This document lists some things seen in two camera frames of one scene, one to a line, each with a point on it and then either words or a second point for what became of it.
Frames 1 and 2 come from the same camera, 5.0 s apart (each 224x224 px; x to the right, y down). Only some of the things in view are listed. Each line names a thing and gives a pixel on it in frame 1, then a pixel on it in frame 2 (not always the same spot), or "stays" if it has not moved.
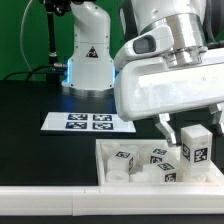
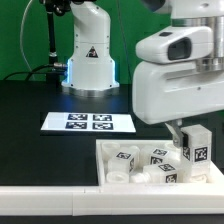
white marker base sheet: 87,122 stays
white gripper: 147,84 → 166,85
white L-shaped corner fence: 108,201 stays
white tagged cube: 196,152 stays
